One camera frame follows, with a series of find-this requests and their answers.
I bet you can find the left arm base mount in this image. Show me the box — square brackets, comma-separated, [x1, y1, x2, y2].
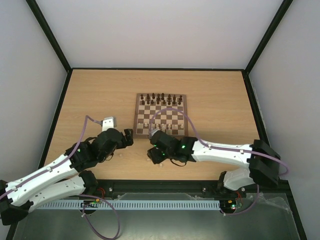
[83, 179, 114, 198]

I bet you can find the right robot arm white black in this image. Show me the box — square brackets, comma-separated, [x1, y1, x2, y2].
[147, 130, 281, 196]

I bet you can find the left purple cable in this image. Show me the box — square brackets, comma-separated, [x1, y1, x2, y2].
[0, 115, 121, 240]

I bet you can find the black aluminium frame rail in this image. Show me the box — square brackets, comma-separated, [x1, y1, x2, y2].
[94, 178, 291, 195]

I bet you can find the wooden chess board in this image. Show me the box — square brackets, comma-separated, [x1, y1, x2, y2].
[133, 92, 189, 139]

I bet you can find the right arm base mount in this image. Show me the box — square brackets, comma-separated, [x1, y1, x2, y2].
[201, 180, 246, 199]

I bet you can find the light blue cable duct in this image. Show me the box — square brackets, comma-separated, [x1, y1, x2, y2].
[39, 199, 221, 211]

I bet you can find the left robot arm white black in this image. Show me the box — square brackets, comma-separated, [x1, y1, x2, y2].
[0, 128, 134, 226]

